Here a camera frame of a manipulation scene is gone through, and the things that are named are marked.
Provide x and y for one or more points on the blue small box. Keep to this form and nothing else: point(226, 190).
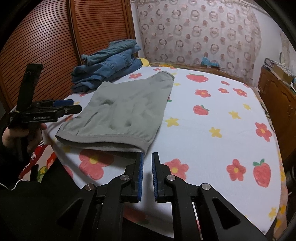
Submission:
point(209, 64)

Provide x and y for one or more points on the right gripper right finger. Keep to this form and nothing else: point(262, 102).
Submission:
point(200, 212)

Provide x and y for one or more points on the strawberry flower bed sheet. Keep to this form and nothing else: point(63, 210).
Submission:
point(215, 130)

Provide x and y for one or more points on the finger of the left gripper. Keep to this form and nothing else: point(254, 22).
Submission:
point(65, 102)
point(68, 110)

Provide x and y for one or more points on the person's left hand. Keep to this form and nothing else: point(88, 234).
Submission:
point(21, 138)

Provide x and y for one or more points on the brown louvered wardrobe door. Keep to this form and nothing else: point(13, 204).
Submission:
point(55, 34)

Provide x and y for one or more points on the grey pants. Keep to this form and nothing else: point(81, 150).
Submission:
point(120, 117)

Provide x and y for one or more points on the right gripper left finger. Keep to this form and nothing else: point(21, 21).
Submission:
point(97, 211)

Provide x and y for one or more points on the blue denim jeans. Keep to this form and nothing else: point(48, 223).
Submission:
point(87, 78)

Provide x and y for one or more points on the wooden sideboard cabinet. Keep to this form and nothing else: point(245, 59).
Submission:
point(280, 104)

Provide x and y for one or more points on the circle patterned sheer curtain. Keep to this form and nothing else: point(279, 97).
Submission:
point(226, 33)

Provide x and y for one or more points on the yellow plush pillow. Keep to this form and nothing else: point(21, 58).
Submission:
point(145, 62)

